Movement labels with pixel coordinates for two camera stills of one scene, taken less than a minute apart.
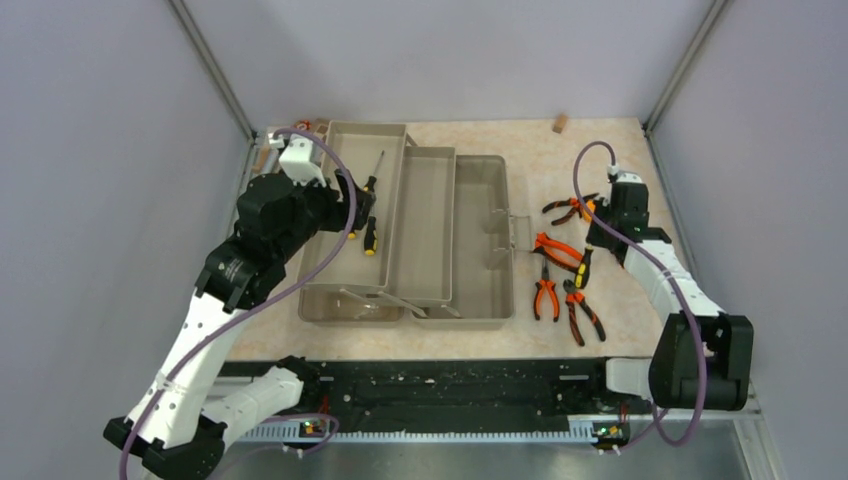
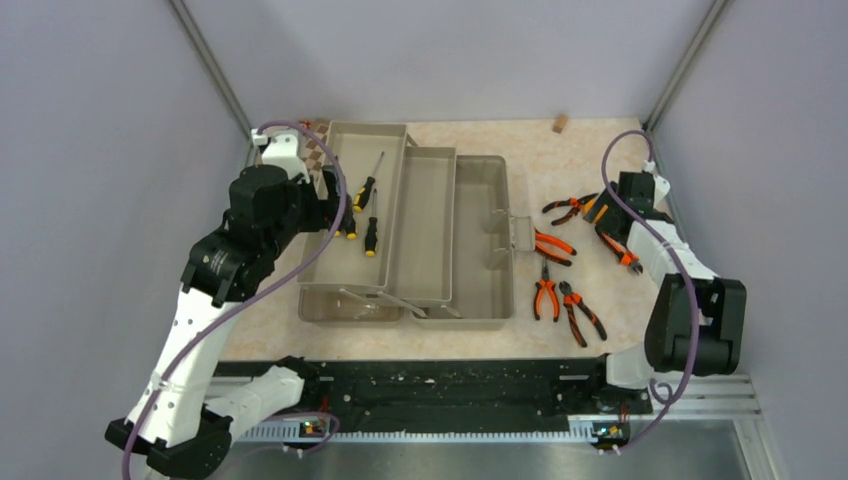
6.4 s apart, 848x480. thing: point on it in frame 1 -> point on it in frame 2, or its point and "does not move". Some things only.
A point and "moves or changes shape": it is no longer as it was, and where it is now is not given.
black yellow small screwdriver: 370,185 does not move
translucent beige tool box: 436,250 does not move
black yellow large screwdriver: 582,277 moves or changes shape
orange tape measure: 591,206 does not move
